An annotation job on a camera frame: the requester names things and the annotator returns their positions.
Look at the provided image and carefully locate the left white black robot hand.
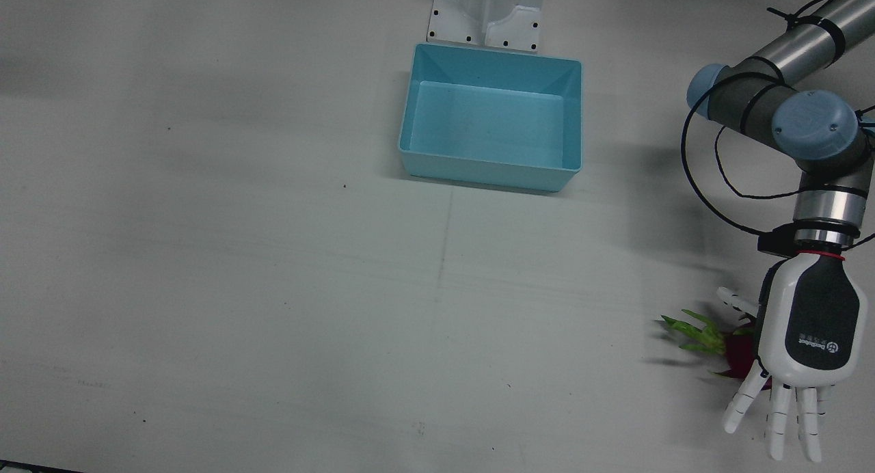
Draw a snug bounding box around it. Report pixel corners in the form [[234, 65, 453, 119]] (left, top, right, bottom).
[[718, 251, 861, 462]]

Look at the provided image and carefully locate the red dragon fruit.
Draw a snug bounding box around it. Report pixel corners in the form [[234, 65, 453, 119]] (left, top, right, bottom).
[[660, 309, 773, 392]]

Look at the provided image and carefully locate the light blue plastic bin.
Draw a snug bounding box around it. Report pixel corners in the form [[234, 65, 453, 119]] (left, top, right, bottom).
[[399, 42, 584, 192]]

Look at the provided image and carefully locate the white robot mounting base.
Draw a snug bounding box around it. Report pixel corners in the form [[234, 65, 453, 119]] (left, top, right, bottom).
[[427, 0, 546, 53]]

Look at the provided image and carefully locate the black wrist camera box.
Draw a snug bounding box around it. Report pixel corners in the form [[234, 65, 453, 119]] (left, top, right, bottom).
[[757, 228, 798, 258]]

